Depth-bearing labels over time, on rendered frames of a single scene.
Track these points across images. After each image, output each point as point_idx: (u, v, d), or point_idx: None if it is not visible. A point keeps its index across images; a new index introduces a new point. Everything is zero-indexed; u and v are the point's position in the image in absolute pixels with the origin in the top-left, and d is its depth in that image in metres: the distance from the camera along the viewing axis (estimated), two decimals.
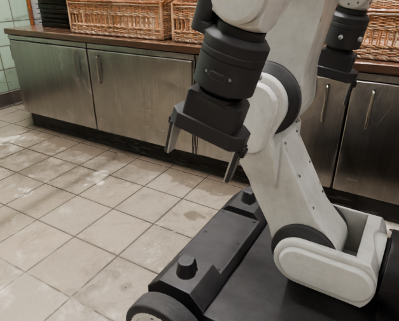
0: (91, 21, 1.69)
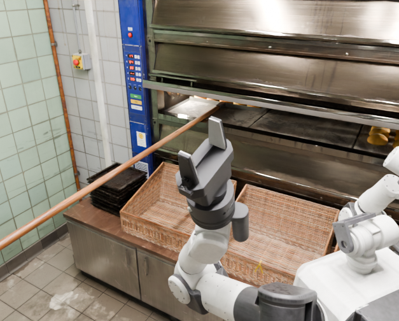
0: (140, 230, 2.10)
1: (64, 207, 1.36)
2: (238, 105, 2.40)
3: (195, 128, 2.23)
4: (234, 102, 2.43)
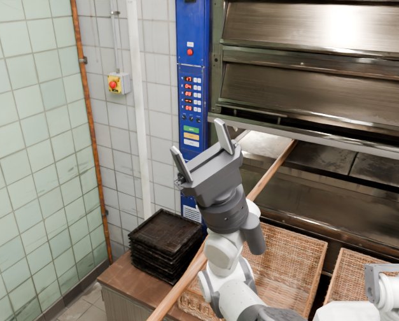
0: (205, 311, 1.59)
1: None
2: None
3: None
4: None
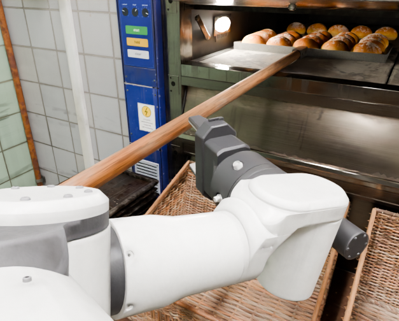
0: (147, 313, 0.94)
1: None
2: (333, 51, 1.25)
3: (260, 92, 1.07)
4: (325, 47, 1.27)
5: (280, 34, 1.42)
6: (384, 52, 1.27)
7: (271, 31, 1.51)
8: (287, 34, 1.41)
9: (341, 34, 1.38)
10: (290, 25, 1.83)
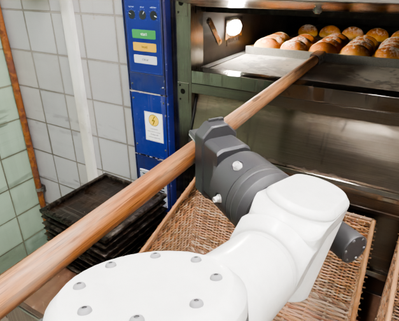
0: None
1: None
2: (354, 57, 1.17)
3: (278, 101, 0.99)
4: (344, 52, 1.19)
5: (295, 37, 1.34)
6: None
7: (284, 34, 1.43)
8: (303, 37, 1.33)
9: (359, 38, 1.30)
10: (301, 27, 1.75)
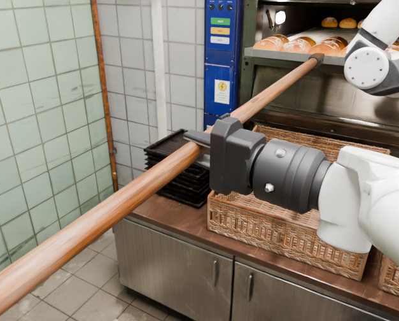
0: (243, 228, 1.28)
1: None
2: None
3: (321, 67, 1.41)
4: (343, 54, 1.19)
5: (294, 40, 1.34)
6: None
7: (283, 37, 1.43)
8: (301, 39, 1.33)
9: None
10: (324, 20, 2.16)
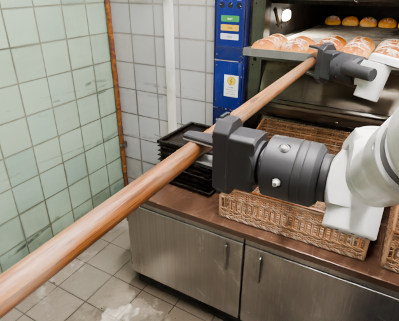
0: (253, 213, 1.36)
1: None
2: None
3: None
4: None
5: (293, 39, 1.34)
6: None
7: (282, 36, 1.43)
8: (300, 39, 1.33)
9: (357, 40, 1.30)
10: (328, 18, 2.24)
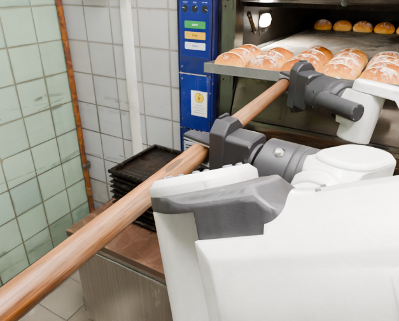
0: None
1: None
2: None
3: None
4: (324, 72, 0.93)
5: (265, 52, 1.08)
6: None
7: (254, 47, 1.17)
8: (274, 51, 1.07)
9: (344, 53, 1.05)
10: (317, 21, 1.98)
